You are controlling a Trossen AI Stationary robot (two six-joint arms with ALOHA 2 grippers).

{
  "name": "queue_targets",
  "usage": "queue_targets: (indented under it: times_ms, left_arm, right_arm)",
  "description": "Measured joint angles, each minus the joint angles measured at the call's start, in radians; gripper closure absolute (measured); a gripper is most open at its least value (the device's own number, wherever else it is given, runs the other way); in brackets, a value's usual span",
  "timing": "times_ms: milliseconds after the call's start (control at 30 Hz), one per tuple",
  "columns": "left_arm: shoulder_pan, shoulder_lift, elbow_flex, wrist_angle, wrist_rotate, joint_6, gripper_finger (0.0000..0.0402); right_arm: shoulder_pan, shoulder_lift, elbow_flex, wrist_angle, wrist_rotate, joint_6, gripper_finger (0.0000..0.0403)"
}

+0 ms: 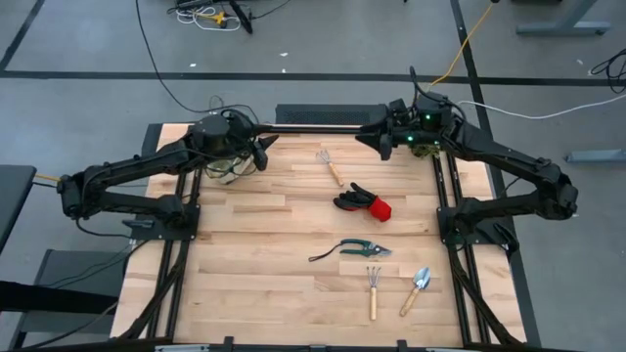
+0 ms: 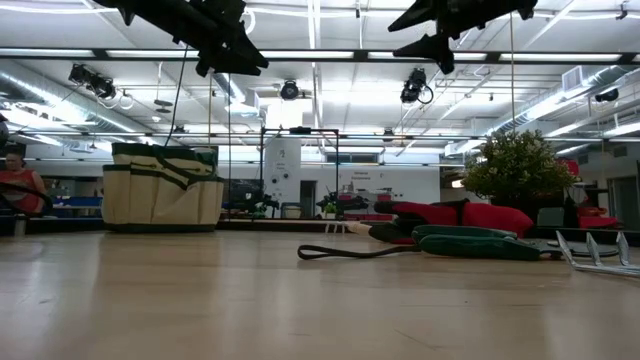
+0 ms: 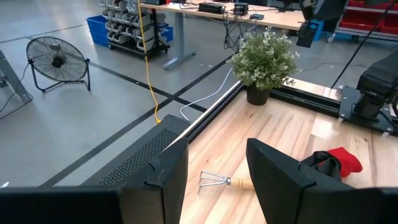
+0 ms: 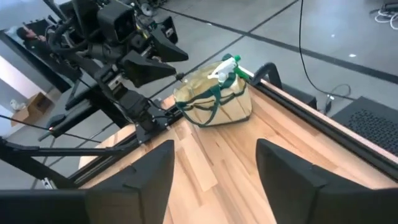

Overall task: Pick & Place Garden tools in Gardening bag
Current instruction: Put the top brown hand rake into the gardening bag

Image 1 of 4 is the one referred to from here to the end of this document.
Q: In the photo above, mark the potted green plant black pot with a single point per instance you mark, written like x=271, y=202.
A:
x=425, y=151

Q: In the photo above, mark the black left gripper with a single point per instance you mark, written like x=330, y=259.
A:
x=243, y=132

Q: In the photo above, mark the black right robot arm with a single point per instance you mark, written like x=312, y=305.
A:
x=508, y=156

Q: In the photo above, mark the black tripod leg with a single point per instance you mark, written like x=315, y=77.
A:
x=242, y=17

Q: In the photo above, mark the red and black gardening glove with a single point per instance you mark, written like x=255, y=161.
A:
x=379, y=209

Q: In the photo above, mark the beige gardening bag green trim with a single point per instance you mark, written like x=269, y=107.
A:
x=230, y=173

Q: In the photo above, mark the grey desk foot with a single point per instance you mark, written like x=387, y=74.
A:
x=596, y=156

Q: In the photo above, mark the black vented box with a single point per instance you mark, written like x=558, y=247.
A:
x=327, y=115

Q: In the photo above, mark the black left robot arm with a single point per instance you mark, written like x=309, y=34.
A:
x=137, y=162

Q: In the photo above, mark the black aluminium station frame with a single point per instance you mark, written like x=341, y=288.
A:
x=313, y=130

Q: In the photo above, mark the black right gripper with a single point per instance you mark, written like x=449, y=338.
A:
x=404, y=131

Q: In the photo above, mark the wooden desk grey legs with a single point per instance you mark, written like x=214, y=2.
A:
x=562, y=28

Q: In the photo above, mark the black side table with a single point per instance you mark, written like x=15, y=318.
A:
x=14, y=195

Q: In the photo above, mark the dark grey low shelf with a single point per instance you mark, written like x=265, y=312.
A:
x=68, y=274

